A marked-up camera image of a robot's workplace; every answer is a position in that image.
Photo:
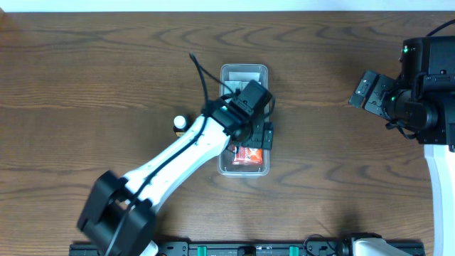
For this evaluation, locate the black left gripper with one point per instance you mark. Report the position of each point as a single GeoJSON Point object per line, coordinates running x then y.
{"type": "Point", "coordinates": [262, 141]}

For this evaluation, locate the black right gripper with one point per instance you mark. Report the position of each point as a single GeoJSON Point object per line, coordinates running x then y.
{"type": "Point", "coordinates": [372, 95]}

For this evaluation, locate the red Panadol medicine box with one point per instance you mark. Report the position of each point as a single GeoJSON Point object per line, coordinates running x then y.
{"type": "Point", "coordinates": [246, 156]}

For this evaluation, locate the clear plastic container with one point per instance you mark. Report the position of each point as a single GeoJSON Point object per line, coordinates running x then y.
{"type": "Point", "coordinates": [225, 166]}

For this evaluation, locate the white green medicine box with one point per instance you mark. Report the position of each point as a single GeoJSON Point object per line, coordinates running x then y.
{"type": "Point", "coordinates": [233, 86]}

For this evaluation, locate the small dark medicine bottle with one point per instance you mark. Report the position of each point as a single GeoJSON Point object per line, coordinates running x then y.
{"type": "Point", "coordinates": [180, 125]}

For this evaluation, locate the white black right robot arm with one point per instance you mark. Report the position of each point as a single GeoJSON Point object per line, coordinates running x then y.
{"type": "Point", "coordinates": [438, 144]}

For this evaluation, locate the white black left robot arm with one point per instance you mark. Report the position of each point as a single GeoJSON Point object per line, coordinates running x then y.
{"type": "Point", "coordinates": [120, 212]}

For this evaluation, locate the white paper leaflet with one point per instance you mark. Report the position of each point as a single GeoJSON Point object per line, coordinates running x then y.
{"type": "Point", "coordinates": [243, 76]}

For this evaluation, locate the black mounting rail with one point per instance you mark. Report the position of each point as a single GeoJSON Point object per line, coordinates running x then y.
{"type": "Point", "coordinates": [226, 249]}

